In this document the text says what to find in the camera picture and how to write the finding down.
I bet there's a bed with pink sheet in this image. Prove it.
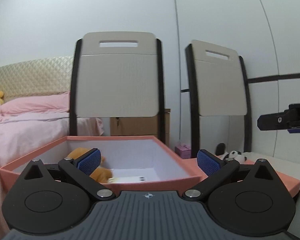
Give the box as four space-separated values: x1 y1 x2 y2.
0 111 106 235

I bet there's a beige folding chair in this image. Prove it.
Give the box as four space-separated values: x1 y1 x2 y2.
69 31 166 142
185 40 252 158

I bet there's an orange plush dog toy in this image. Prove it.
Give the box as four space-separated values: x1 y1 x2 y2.
67 147 113 183

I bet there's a beige quilted headboard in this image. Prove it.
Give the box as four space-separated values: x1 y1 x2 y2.
0 56 74 102

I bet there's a near beige folding chair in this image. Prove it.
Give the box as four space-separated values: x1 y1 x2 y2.
69 31 166 142

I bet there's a pink pillow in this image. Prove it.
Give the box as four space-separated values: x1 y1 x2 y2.
1 92 70 115

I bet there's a panda plush toy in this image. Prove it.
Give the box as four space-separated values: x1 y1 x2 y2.
215 143 247 164

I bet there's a small pink tissue box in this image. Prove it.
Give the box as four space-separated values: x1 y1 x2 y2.
174 145 191 159

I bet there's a pink box lid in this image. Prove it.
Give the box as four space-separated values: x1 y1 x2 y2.
181 157 300 198

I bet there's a far beige folding chair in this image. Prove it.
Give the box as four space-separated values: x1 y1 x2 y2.
185 40 252 158

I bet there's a wooden nightstand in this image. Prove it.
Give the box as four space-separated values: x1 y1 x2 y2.
110 115 160 138

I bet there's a pink cardboard box base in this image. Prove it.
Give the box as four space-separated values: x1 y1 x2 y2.
0 136 201 194

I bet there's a white medicine box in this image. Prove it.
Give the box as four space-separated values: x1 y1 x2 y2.
108 176 146 184

